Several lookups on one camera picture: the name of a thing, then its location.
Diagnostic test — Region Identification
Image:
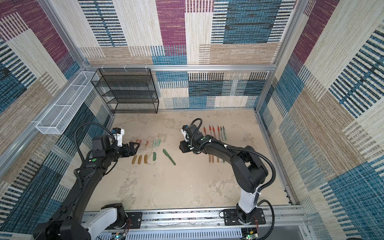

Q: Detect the light green pen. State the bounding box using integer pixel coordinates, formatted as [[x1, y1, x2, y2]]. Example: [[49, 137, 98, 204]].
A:
[[220, 126, 225, 141]]

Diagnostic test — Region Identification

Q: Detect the light green marker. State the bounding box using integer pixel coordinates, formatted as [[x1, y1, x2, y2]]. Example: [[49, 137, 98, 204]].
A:
[[223, 126, 228, 141]]

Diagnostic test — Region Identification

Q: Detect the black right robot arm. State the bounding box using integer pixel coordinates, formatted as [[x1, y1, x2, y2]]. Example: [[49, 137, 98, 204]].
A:
[[180, 130, 269, 225]]

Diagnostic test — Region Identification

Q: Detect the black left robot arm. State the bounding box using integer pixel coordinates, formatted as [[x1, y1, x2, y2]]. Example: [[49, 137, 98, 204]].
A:
[[33, 135, 140, 240]]

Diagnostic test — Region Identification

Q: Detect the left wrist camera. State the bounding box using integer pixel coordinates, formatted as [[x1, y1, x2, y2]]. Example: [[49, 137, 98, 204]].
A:
[[112, 128, 125, 147]]

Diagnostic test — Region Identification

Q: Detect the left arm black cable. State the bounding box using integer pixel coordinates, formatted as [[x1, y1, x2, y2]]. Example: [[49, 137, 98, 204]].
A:
[[73, 122, 116, 176]]

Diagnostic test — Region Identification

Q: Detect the black wire mesh shelf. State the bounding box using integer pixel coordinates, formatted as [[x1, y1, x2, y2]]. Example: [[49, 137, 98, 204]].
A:
[[91, 68, 159, 114]]

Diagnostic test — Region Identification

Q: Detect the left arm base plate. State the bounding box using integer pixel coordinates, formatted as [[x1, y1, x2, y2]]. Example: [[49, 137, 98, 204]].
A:
[[106, 212, 143, 230]]

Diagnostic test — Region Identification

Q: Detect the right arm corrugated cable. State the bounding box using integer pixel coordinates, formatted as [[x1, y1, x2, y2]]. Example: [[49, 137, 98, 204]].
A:
[[189, 117, 277, 240]]

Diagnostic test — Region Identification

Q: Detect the white wire mesh basket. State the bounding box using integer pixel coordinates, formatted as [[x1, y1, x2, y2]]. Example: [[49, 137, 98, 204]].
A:
[[36, 71, 95, 135]]

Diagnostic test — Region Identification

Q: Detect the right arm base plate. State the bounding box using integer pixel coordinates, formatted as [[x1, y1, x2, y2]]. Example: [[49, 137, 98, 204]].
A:
[[219, 208, 266, 226]]

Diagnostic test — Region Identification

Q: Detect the aluminium front rail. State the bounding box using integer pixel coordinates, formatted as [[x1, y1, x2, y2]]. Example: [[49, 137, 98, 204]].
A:
[[96, 204, 316, 240]]

